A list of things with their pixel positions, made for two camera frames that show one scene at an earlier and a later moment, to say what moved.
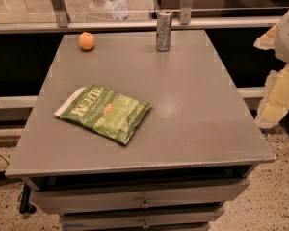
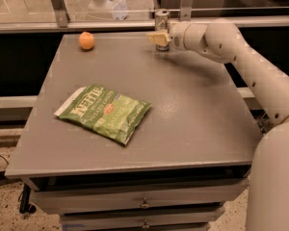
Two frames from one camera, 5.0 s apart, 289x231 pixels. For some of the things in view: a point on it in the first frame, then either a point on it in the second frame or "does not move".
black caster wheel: [25, 206] does not move
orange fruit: [86, 40] does not move
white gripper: [288, 38] -> [177, 35]
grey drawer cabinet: [193, 153] does not move
